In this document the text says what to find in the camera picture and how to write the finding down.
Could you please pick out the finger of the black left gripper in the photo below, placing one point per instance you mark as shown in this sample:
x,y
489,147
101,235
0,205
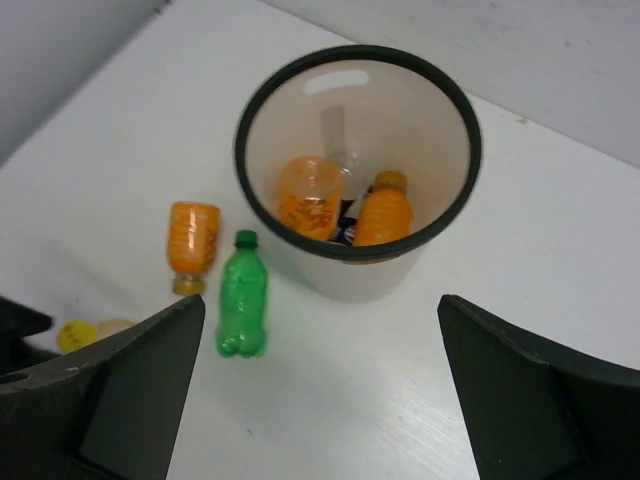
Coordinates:
x,y
18,322

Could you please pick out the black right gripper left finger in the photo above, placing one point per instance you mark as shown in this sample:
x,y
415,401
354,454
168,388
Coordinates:
x,y
110,410

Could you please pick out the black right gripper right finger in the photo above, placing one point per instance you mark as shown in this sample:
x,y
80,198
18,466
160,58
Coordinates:
x,y
536,409

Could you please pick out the clear bottle with yellow cap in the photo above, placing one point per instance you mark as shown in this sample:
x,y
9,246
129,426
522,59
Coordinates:
x,y
78,334

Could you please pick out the orange juice bottle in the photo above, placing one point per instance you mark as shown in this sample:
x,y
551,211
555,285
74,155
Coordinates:
x,y
192,245

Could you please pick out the orange labelled crushed bottle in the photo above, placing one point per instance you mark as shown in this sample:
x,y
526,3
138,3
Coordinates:
x,y
310,196

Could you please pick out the clear bottle with black label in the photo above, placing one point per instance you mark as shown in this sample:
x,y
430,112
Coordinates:
x,y
337,147

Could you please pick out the orange bottle in bin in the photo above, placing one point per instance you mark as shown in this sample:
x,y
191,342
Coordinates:
x,y
386,214

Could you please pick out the blue labelled bottle in bin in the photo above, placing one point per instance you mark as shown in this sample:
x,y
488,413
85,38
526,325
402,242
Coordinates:
x,y
345,228

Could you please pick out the white bin with black rim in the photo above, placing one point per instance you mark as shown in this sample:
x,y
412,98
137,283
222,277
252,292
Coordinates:
x,y
402,114

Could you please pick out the green plastic bottle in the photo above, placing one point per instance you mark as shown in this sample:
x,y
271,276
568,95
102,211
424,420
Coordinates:
x,y
243,300

